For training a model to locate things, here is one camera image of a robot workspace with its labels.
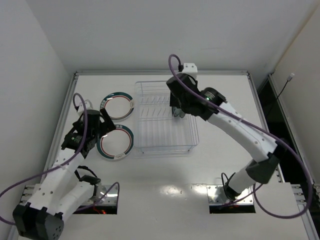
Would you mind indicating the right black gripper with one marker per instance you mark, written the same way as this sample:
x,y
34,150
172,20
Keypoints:
x,y
175,101

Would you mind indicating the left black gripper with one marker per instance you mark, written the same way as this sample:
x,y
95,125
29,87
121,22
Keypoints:
x,y
100,124

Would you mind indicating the blue patterned small plate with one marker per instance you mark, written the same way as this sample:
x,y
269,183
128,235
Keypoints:
x,y
177,112

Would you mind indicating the green-rimmed white plate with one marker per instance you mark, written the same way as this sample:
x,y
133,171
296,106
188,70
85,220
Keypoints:
x,y
119,105
117,144

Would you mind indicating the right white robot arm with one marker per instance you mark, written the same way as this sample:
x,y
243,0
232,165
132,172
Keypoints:
x,y
207,104

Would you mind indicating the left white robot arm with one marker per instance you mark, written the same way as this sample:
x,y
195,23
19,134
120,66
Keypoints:
x,y
44,214

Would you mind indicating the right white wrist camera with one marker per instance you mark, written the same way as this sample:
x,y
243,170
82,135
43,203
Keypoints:
x,y
190,69

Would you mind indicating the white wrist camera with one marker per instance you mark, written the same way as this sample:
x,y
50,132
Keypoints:
x,y
88,105
190,69

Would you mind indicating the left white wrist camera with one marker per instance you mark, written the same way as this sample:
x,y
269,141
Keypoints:
x,y
88,105

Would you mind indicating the clear wire dish rack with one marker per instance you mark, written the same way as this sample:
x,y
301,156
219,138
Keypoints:
x,y
156,130

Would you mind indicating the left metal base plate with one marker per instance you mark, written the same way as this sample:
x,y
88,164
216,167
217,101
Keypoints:
x,y
110,197

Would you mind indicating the metal base plate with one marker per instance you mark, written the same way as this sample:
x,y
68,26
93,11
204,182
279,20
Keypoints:
x,y
217,198
110,197

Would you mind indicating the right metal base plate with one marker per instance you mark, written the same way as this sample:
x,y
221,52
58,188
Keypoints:
x,y
217,198

